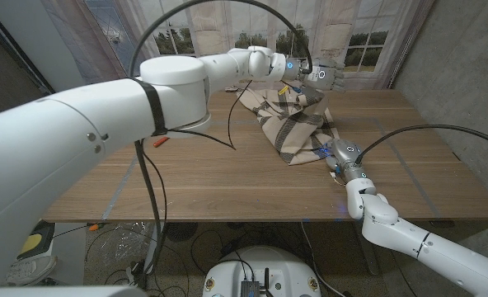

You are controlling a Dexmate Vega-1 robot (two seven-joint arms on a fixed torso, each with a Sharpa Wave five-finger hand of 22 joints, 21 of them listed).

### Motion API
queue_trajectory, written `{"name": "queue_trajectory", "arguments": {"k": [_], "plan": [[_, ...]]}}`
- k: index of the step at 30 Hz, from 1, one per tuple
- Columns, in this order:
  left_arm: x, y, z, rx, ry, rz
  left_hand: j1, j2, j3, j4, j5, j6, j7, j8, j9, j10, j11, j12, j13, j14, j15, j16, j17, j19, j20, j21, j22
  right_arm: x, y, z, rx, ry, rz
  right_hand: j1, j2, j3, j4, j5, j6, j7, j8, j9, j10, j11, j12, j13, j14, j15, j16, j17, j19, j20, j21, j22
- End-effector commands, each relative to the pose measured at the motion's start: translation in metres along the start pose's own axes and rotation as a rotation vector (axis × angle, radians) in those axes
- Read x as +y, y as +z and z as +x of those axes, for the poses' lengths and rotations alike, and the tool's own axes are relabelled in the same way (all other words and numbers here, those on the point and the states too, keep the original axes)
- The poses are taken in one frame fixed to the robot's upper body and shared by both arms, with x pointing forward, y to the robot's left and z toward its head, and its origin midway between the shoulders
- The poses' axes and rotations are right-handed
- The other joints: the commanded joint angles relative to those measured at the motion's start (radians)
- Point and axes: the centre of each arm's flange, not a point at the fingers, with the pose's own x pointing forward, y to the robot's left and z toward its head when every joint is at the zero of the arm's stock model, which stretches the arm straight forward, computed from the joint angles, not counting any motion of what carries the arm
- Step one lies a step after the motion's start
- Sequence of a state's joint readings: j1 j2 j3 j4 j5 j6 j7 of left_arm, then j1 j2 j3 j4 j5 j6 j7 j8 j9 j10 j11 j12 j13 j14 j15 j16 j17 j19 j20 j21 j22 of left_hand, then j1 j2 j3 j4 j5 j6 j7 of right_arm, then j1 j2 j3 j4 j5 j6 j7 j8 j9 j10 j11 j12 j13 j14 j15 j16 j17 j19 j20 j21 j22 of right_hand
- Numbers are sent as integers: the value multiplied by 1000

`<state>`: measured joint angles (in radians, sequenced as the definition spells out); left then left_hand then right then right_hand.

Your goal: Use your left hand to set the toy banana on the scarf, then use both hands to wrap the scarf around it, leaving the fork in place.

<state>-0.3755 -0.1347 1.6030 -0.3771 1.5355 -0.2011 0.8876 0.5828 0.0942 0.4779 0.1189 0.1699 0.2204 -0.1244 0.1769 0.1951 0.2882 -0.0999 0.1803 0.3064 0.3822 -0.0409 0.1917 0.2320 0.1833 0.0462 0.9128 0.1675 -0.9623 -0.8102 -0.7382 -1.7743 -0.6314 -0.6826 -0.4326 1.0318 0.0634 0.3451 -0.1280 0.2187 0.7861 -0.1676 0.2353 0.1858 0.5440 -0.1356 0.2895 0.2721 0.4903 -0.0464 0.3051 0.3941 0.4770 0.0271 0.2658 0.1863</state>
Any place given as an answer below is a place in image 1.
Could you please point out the clear crumpled plastic sheet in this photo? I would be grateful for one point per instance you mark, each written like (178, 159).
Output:
(124, 243)

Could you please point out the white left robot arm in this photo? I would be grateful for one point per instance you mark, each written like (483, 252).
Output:
(104, 123)

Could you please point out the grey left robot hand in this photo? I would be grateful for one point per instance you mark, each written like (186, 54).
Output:
(322, 75)

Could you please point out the yellow black floor pad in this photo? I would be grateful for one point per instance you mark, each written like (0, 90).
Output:
(36, 241)

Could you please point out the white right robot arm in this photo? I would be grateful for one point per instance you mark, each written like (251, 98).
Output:
(413, 235)

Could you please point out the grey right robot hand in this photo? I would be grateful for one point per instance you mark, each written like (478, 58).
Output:
(345, 154)

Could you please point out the small grey electronics box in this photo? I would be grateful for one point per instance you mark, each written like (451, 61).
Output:
(250, 289)

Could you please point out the round black floor fan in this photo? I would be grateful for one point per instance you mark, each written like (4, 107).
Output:
(181, 232)

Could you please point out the printed window backdrop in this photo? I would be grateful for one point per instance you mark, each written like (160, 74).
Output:
(351, 33)

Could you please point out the white grey sneaker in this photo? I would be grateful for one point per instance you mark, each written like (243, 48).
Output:
(29, 270)

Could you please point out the grey table leg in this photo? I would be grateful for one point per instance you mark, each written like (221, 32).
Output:
(369, 257)

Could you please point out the cream black plaid scarf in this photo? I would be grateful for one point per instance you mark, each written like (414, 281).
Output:
(297, 128)

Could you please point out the white robot torso base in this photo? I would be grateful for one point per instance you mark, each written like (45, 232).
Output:
(285, 268)

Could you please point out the small orange floor object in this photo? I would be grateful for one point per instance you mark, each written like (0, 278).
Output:
(95, 227)

